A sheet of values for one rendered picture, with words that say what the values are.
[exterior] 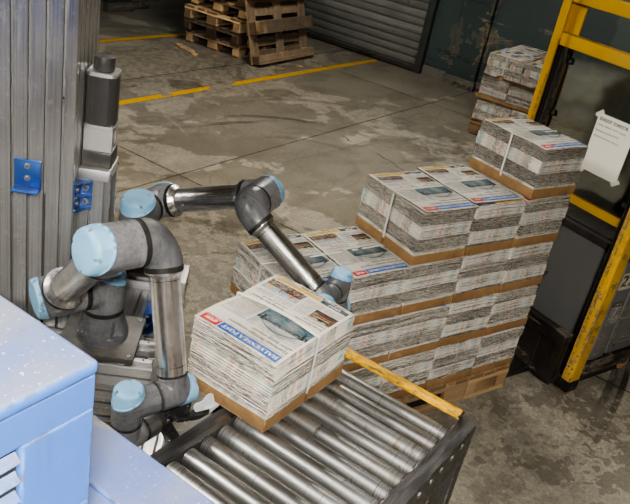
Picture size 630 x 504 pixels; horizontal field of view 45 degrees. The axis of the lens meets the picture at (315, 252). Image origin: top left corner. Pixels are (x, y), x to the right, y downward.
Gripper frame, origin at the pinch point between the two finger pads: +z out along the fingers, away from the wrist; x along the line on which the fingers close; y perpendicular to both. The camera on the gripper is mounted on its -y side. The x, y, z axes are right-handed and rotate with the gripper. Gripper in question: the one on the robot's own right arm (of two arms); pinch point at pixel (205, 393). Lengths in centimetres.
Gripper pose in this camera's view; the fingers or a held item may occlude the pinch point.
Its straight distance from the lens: 217.6
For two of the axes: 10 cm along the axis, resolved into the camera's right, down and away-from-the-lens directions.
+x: -8.0, -3.9, 4.5
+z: 5.7, -2.8, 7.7
